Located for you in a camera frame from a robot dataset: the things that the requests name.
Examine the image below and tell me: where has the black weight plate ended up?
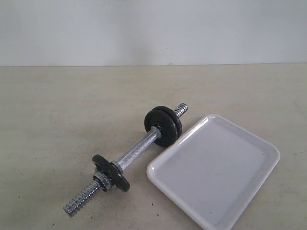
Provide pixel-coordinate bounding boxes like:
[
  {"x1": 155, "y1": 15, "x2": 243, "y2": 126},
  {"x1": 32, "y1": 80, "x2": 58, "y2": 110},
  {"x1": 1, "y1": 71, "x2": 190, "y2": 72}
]
[
  {"x1": 144, "y1": 108, "x2": 178, "y2": 147},
  {"x1": 92, "y1": 154, "x2": 130, "y2": 192},
  {"x1": 153, "y1": 105, "x2": 183, "y2": 142}
]

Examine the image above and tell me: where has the chrome threaded dumbbell bar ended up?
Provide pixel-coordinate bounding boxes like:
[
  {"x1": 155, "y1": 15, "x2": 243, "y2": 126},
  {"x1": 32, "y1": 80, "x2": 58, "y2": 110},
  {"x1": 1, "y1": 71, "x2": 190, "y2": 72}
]
[{"x1": 63, "y1": 103, "x2": 188, "y2": 217}]

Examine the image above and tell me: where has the chrome star collar nut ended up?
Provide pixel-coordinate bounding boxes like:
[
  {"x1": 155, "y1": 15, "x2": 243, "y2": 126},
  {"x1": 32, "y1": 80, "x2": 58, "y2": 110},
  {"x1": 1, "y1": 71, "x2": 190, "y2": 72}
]
[{"x1": 94, "y1": 169, "x2": 115, "y2": 192}]

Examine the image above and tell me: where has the white rectangular plastic tray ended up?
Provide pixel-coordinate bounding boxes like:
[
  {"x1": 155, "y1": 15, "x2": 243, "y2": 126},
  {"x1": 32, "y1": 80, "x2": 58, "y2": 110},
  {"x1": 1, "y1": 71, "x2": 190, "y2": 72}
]
[{"x1": 147, "y1": 114, "x2": 280, "y2": 230}]

